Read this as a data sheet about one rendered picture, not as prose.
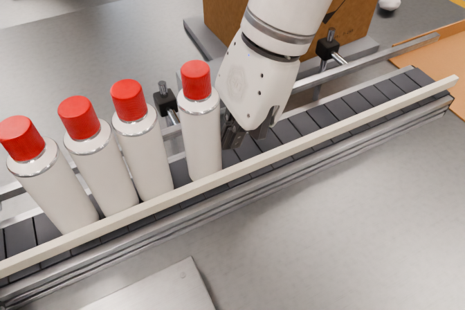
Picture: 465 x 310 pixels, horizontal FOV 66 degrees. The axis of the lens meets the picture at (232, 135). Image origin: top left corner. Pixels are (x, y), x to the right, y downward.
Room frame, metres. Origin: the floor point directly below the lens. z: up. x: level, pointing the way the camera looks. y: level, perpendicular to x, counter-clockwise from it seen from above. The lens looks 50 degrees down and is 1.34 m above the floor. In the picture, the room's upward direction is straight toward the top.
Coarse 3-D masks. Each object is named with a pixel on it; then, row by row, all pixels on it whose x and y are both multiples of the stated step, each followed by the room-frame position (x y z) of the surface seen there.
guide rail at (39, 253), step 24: (408, 96) 0.45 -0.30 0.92; (360, 120) 0.39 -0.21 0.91; (288, 144) 0.34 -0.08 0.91; (312, 144) 0.35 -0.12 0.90; (240, 168) 0.30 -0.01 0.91; (168, 192) 0.26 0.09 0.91; (192, 192) 0.26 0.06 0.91; (120, 216) 0.22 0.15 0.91; (144, 216) 0.23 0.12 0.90; (72, 240) 0.19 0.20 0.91; (0, 264) 0.16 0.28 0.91; (24, 264) 0.16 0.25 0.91
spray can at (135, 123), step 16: (128, 80) 0.29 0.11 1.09; (112, 96) 0.27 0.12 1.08; (128, 96) 0.27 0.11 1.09; (128, 112) 0.26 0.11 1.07; (144, 112) 0.27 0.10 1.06; (128, 128) 0.26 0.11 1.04; (144, 128) 0.26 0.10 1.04; (160, 128) 0.29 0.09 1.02; (128, 144) 0.26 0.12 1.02; (144, 144) 0.26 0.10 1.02; (160, 144) 0.27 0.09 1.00; (128, 160) 0.26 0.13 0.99; (144, 160) 0.26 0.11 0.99; (160, 160) 0.27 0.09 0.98; (144, 176) 0.26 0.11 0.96; (160, 176) 0.26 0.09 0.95; (144, 192) 0.26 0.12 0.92; (160, 192) 0.26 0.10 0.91
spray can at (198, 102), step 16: (192, 64) 0.32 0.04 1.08; (192, 80) 0.30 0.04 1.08; (208, 80) 0.31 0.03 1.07; (176, 96) 0.32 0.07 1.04; (192, 96) 0.30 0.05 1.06; (208, 96) 0.31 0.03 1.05; (192, 112) 0.29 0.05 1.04; (208, 112) 0.29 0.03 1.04; (192, 128) 0.29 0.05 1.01; (208, 128) 0.29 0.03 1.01; (192, 144) 0.29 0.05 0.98; (208, 144) 0.29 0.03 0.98; (192, 160) 0.29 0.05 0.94; (208, 160) 0.29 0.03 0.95; (192, 176) 0.29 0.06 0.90
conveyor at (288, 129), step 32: (352, 96) 0.48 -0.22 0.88; (384, 96) 0.48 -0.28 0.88; (288, 128) 0.40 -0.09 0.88; (320, 128) 0.41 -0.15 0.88; (224, 160) 0.34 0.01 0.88; (288, 160) 0.34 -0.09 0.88; (32, 224) 0.23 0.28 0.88; (128, 224) 0.23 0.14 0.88; (0, 256) 0.18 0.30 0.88; (64, 256) 0.18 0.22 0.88; (0, 288) 0.15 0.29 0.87
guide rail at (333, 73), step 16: (400, 48) 0.52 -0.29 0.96; (416, 48) 0.53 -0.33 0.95; (352, 64) 0.47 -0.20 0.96; (368, 64) 0.48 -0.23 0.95; (304, 80) 0.43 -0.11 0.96; (320, 80) 0.44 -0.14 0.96; (224, 112) 0.36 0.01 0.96; (176, 128) 0.33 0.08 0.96; (0, 192) 0.23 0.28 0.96; (16, 192) 0.23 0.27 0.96
